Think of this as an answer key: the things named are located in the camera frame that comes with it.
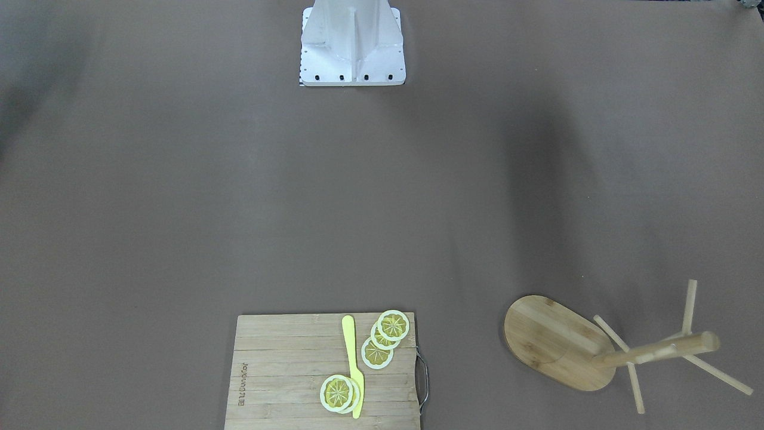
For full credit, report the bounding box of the wooden cup storage rack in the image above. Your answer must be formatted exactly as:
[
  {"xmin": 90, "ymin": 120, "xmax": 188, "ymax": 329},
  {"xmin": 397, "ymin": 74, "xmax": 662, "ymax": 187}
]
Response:
[{"xmin": 504, "ymin": 279, "xmax": 753, "ymax": 414}]

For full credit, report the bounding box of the lemon slice top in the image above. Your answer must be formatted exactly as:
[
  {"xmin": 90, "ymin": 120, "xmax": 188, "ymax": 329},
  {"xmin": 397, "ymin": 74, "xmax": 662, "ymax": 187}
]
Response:
[{"xmin": 377, "ymin": 309, "xmax": 411, "ymax": 341}]

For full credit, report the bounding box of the yellow plastic knife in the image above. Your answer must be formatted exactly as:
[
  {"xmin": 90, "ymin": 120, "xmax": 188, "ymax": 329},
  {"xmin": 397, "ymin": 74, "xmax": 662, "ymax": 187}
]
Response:
[{"xmin": 341, "ymin": 315, "xmax": 365, "ymax": 419}]

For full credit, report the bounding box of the lemon slice middle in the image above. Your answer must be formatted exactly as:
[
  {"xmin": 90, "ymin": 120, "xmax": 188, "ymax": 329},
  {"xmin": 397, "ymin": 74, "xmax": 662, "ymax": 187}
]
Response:
[{"xmin": 370, "ymin": 322, "xmax": 402, "ymax": 351}]

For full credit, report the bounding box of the bamboo cutting board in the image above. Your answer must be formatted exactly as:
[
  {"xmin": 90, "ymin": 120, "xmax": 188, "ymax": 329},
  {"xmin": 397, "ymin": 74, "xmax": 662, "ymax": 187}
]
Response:
[{"xmin": 224, "ymin": 311, "xmax": 430, "ymax": 429}]

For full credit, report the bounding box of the lemon slice front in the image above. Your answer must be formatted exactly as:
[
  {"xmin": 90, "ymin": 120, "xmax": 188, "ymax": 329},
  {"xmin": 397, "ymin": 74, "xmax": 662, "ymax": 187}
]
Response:
[{"xmin": 319, "ymin": 374, "xmax": 361, "ymax": 414}]

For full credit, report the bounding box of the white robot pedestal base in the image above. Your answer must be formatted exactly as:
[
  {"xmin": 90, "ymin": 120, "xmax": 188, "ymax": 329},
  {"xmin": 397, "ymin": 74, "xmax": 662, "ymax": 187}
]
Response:
[{"xmin": 298, "ymin": 1, "xmax": 406, "ymax": 87}]

